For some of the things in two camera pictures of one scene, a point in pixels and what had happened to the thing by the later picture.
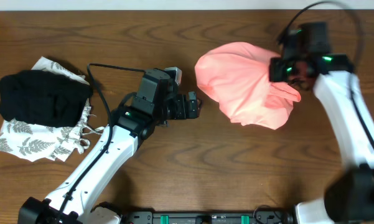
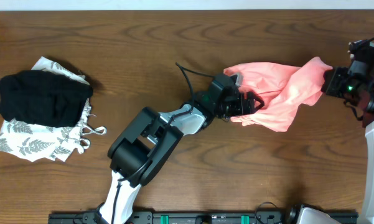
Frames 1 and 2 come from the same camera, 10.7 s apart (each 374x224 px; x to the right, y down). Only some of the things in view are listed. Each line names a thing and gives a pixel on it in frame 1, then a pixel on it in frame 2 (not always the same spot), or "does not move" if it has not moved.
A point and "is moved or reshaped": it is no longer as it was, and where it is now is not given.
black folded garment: (43, 98) does not move
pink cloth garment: (236, 76) is moved or reshaped
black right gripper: (277, 74) -> (333, 78)
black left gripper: (193, 112) -> (247, 107)
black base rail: (148, 217) does not move
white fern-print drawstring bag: (38, 142) does not move
